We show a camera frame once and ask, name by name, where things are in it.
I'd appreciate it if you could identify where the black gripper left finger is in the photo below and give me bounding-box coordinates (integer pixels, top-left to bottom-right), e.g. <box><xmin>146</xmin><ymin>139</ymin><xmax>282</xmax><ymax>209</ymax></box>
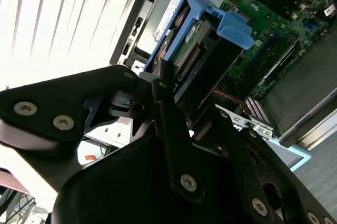
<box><xmin>0</xmin><ymin>60</ymin><xmax>206</xmax><ymax>204</ymax></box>

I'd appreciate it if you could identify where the hard disk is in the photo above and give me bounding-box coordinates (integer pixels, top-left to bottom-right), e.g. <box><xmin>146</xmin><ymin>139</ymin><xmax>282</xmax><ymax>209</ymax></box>
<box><xmin>144</xmin><ymin>0</ymin><xmax>255</xmax><ymax>109</ymax></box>

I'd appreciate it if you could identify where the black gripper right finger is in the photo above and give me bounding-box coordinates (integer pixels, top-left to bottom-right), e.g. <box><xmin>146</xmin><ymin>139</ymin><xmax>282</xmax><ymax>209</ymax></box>
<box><xmin>210</xmin><ymin>106</ymin><xmax>337</xmax><ymax>224</ymax></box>

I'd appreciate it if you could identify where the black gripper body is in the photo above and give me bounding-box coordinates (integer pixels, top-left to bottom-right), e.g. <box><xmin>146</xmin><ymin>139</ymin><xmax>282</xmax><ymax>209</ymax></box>
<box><xmin>49</xmin><ymin>134</ymin><xmax>276</xmax><ymax>224</ymax></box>

